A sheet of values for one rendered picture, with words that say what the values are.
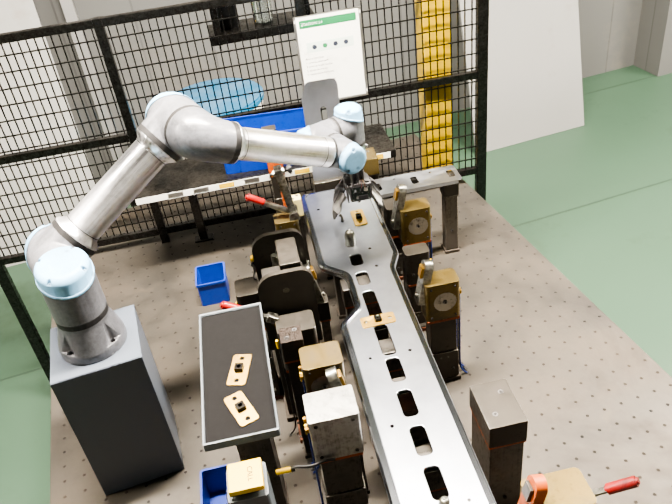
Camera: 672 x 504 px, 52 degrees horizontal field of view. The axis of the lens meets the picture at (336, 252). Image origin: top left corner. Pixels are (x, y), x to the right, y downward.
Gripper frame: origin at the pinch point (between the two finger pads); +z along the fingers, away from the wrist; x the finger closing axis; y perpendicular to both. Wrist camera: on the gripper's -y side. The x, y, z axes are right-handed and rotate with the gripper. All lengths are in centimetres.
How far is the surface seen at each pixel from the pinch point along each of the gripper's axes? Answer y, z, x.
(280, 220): 1.1, -3.5, -23.1
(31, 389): -67, 102, -145
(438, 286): 43.4, -2.5, 11.4
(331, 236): 6.8, 1.6, -9.6
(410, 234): 8.3, 5.3, 13.5
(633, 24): -285, 69, 257
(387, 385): 68, 2, -8
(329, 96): -26.7, -26.7, -1.0
